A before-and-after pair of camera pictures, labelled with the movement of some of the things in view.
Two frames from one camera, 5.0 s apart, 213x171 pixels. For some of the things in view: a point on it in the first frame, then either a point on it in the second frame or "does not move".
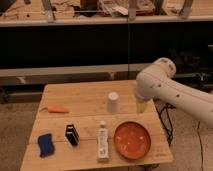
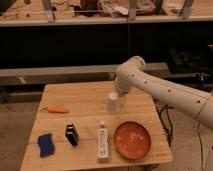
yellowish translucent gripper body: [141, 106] → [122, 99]
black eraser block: [72, 134] does not move
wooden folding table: [94, 124] does not move
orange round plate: [132, 140] does not move
